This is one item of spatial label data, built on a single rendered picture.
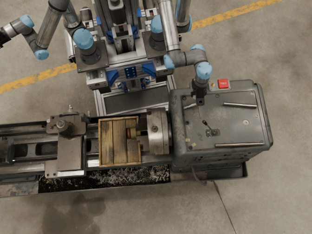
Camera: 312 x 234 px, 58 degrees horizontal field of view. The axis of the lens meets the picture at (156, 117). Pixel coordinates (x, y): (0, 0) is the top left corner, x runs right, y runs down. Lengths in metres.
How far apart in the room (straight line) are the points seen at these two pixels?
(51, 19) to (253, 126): 1.29
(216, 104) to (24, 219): 2.22
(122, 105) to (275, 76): 1.75
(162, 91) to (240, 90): 1.24
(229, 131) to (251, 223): 1.45
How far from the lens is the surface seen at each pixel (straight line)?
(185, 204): 2.90
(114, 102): 2.92
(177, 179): 2.36
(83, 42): 1.87
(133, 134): 1.84
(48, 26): 1.69
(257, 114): 1.82
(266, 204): 3.06
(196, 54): 1.47
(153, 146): 1.75
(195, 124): 1.72
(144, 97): 2.90
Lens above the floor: 2.89
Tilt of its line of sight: 72 degrees down
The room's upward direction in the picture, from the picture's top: 4 degrees counter-clockwise
